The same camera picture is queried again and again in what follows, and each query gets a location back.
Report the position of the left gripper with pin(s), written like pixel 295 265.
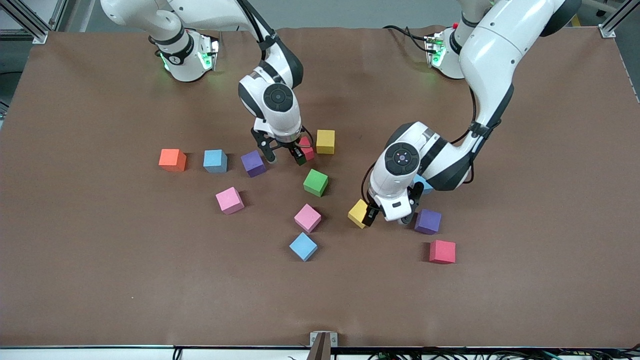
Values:
pixel 372 214

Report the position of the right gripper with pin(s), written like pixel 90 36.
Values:
pixel 291 146

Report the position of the red foam block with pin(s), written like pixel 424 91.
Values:
pixel 309 150
pixel 442 251

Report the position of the yellow foam block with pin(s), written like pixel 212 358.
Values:
pixel 325 141
pixel 357 212

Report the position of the green foam block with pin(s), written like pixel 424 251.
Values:
pixel 315 181

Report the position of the purple foam block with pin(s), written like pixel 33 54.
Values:
pixel 252 162
pixel 430 222

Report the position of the pink foam block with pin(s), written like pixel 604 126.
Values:
pixel 307 217
pixel 229 200

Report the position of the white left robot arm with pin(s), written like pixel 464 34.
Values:
pixel 490 55

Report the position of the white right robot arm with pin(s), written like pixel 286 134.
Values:
pixel 278 98

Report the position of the blue foam block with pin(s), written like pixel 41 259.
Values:
pixel 303 245
pixel 215 160
pixel 426 186

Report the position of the orange foam block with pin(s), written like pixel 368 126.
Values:
pixel 171 159

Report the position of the grey metal camera bracket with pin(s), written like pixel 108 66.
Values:
pixel 323 345

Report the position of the aluminium frame profile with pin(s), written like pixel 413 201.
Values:
pixel 37 36
pixel 620 17

